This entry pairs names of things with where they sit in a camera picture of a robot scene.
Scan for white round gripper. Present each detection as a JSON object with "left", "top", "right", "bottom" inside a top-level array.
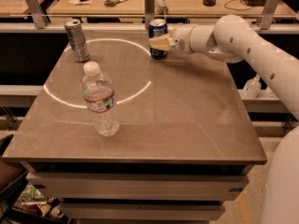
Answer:
[{"left": 149, "top": 25, "right": 194, "bottom": 54}]

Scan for blue pepsi can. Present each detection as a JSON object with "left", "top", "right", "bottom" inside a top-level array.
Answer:
[{"left": 149, "top": 19, "right": 167, "bottom": 60}]

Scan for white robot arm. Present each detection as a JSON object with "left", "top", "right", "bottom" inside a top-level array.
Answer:
[{"left": 149, "top": 15, "right": 299, "bottom": 224}]

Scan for silver energy drink can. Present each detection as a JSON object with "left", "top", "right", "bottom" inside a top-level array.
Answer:
[{"left": 64, "top": 19, "right": 90, "bottom": 63}]

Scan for white power strip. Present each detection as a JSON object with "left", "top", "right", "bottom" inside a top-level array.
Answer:
[{"left": 155, "top": 0, "right": 168, "bottom": 15}]

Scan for clear plastic water bottle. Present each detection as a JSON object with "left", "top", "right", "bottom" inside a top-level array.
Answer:
[{"left": 80, "top": 62, "right": 120, "bottom": 137}]

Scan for clear sanitizer bottle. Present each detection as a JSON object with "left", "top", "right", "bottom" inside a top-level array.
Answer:
[{"left": 242, "top": 75, "right": 262, "bottom": 99}]

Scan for grey drawer cabinet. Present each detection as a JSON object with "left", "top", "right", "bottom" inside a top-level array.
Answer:
[{"left": 27, "top": 172, "right": 249, "bottom": 223}]

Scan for green packaged items in bin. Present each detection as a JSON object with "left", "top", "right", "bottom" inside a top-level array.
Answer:
[{"left": 14, "top": 183, "right": 64, "bottom": 219}]

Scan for metal divider bracket middle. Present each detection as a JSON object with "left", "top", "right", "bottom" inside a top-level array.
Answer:
[{"left": 144, "top": 0, "right": 155, "bottom": 28}]

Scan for metal divider bracket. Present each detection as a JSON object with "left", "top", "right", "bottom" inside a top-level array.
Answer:
[
  {"left": 257, "top": 0, "right": 280, "bottom": 30},
  {"left": 25, "top": 0, "right": 48, "bottom": 29},
  {"left": 144, "top": 0, "right": 155, "bottom": 28}
]

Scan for scissors with black handles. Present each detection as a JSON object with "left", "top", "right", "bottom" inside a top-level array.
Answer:
[{"left": 104, "top": 0, "right": 129, "bottom": 7}]

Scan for metal divider bracket right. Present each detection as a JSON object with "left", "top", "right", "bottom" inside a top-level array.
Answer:
[{"left": 257, "top": 0, "right": 280, "bottom": 30}]

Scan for metal divider bracket left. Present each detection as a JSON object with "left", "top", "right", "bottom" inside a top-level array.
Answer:
[{"left": 25, "top": 0, "right": 48, "bottom": 29}]

